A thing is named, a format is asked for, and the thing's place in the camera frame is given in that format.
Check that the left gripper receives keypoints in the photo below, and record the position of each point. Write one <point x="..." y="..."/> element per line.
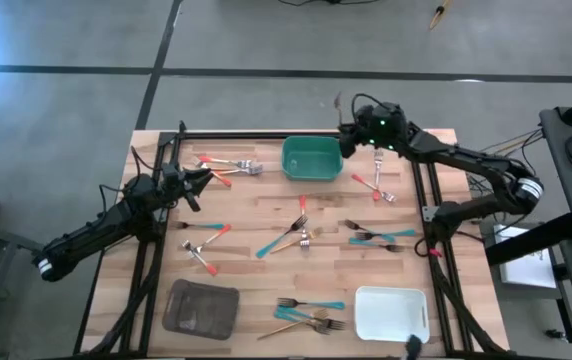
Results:
<point x="173" y="182"/>

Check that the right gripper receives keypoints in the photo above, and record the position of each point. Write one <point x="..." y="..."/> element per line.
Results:
<point x="373" y="127"/>

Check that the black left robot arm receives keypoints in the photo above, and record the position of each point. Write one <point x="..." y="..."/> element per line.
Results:
<point x="96" y="230"/>

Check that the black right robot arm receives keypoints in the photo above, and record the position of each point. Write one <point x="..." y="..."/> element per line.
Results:
<point x="466" y="160"/>

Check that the green plastic bin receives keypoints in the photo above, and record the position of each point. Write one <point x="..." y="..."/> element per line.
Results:
<point x="311" y="160"/>

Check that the grey translucent plastic bin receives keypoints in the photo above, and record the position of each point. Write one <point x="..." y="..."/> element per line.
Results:
<point x="201" y="310"/>

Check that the white plastic bin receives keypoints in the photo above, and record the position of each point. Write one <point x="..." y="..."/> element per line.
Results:
<point x="391" y="315"/>

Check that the black metal beam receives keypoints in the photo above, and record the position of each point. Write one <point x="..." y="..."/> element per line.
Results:
<point x="531" y="241"/>

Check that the white paper sheet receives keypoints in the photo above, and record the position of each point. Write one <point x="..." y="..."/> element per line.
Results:
<point x="526" y="270"/>

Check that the small black floor object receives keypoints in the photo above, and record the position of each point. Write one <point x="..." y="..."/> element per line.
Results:
<point x="555" y="334"/>

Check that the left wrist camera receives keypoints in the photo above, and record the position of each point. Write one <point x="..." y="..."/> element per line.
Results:
<point x="193" y="201"/>

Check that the black aluminium table frame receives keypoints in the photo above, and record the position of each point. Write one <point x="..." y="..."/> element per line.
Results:
<point x="241" y="134"/>

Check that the silver corner bracket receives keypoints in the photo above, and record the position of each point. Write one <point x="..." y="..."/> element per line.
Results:
<point x="428" y="214"/>

